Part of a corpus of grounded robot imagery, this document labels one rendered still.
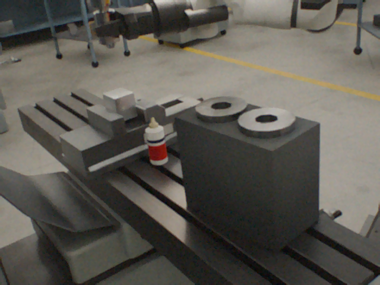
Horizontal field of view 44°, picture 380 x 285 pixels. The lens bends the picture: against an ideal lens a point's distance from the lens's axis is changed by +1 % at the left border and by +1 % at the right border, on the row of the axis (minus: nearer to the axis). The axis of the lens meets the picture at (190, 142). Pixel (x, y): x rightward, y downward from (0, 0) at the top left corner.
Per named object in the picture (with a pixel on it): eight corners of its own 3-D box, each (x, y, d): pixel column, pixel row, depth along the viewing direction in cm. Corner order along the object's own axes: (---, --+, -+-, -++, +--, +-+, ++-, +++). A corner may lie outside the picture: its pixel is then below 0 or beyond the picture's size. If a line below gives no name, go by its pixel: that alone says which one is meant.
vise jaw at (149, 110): (139, 104, 122) (137, 90, 120) (166, 116, 113) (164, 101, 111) (119, 111, 119) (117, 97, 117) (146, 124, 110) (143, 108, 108)
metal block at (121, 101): (124, 110, 116) (120, 86, 113) (138, 116, 111) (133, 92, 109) (106, 116, 113) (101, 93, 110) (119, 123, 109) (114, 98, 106)
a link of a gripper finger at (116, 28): (94, 24, 99) (122, 18, 100) (97, 39, 100) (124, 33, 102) (95, 25, 97) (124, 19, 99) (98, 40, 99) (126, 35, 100)
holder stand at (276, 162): (228, 179, 97) (221, 88, 88) (320, 219, 82) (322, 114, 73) (185, 205, 90) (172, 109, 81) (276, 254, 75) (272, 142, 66)
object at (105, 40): (124, 40, 103) (119, 13, 101) (105, 46, 101) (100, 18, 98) (113, 38, 106) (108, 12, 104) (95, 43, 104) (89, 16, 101)
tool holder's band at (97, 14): (119, 13, 101) (119, 9, 100) (100, 18, 98) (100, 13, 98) (108, 12, 104) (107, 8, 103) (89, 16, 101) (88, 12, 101)
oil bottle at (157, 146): (161, 155, 110) (155, 112, 105) (171, 161, 107) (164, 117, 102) (147, 161, 108) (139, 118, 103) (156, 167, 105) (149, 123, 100)
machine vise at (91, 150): (176, 113, 132) (171, 76, 127) (209, 127, 121) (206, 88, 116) (62, 158, 114) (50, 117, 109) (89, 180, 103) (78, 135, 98)
